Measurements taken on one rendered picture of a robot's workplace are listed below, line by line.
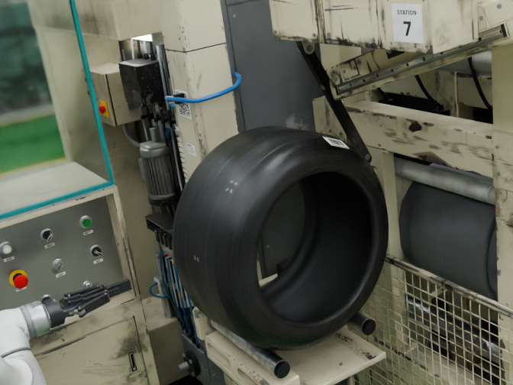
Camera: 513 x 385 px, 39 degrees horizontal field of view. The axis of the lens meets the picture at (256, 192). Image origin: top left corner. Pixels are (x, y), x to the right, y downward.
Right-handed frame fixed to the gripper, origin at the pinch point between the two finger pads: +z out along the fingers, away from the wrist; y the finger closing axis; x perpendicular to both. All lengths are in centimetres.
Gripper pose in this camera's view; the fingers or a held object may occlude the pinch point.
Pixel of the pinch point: (117, 288)
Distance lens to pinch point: 205.2
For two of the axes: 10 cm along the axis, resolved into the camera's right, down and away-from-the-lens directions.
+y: -5.2, -2.3, 8.2
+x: 1.4, 9.3, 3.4
